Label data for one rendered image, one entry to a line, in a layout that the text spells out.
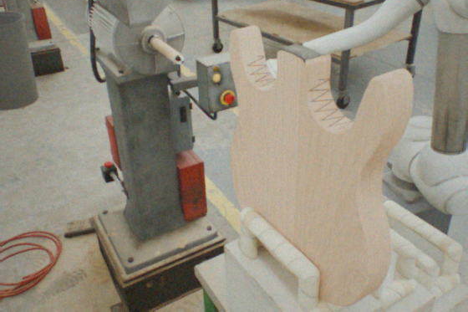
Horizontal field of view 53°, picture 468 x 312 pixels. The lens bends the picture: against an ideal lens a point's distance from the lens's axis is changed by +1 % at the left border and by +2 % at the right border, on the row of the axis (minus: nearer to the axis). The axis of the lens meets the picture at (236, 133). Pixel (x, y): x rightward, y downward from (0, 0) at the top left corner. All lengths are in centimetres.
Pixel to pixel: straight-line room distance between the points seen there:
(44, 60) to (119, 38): 346
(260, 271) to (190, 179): 125
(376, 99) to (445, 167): 100
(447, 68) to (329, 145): 82
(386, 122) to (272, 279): 43
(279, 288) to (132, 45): 101
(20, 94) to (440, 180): 357
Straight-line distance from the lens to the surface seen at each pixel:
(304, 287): 76
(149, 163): 200
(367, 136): 57
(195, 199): 217
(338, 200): 66
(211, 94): 178
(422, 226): 113
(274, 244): 79
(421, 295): 102
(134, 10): 128
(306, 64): 62
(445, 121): 148
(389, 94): 54
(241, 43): 75
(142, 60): 164
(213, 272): 113
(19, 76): 433
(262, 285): 87
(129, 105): 185
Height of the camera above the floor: 174
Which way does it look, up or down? 29 degrees down
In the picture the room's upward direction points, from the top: 2 degrees counter-clockwise
